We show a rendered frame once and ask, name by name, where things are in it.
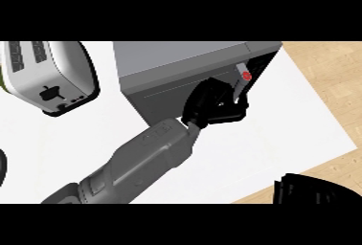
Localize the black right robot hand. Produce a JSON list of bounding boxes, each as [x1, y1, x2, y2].
[[271, 172, 362, 205]]

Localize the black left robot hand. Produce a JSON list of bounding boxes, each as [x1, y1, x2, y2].
[[180, 77, 249, 129]]

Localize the grey microwave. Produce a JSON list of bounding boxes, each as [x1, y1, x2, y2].
[[112, 41, 283, 127]]

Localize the white and black toaster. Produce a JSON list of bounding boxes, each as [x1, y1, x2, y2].
[[0, 41, 101, 118]]

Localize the black round object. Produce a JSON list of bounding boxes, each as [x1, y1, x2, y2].
[[0, 148, 8, 188]]

